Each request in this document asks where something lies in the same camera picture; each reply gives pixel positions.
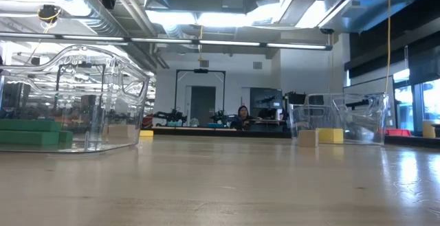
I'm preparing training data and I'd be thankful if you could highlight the yellow container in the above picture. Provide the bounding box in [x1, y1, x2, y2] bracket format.
[422, 120, 437, 139]

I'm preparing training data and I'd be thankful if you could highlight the black background table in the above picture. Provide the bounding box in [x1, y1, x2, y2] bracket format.
[140, 126, 293, 139]

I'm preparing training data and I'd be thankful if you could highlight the natural wood rectangular block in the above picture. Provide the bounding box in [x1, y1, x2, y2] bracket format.
[107, 124, 137, 139]

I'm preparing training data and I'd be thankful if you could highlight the clear plastic bin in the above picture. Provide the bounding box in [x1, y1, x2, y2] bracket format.
[288, 92, 391, 147]
[0, 44, 151, 155]

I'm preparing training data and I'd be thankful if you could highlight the natural wood cube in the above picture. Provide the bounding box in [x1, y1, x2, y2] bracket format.
[297, 129, 319, 148]

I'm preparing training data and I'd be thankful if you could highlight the rectangular metal ceiling duct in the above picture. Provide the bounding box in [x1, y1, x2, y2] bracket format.
[295, 0, 422, 34]

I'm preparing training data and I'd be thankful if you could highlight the grey door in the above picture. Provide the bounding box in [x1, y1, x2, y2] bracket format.
[190, 85, 217, 128]

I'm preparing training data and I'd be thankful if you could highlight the person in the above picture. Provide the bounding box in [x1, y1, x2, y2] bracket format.
[235, 104, 262, 131]

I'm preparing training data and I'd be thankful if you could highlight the black ceiling cord reel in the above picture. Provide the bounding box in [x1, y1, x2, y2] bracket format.
[36, 4, 63, 25]

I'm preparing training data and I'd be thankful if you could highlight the yellow hanging cable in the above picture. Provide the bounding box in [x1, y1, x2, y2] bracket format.
[384, 0, 393, 95]

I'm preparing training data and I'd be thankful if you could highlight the green rectangular block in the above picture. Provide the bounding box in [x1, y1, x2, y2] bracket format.
[0, 131, 61, 147]
[58, 130, 74, 144]
[0, 120, 62, 133]

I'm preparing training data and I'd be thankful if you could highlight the yellow arch block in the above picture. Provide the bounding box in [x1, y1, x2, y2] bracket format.
[316, 127, 344, 144]

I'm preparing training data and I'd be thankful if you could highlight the red bin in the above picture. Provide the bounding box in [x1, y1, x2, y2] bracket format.
[385, 128, 413, 137]

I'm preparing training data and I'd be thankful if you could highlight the long linear ceiling light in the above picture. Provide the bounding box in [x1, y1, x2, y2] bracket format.
[0, 32, 333, 52]

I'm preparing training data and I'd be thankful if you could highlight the black background station frame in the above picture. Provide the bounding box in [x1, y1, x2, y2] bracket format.
[174, 69, 227, 117]

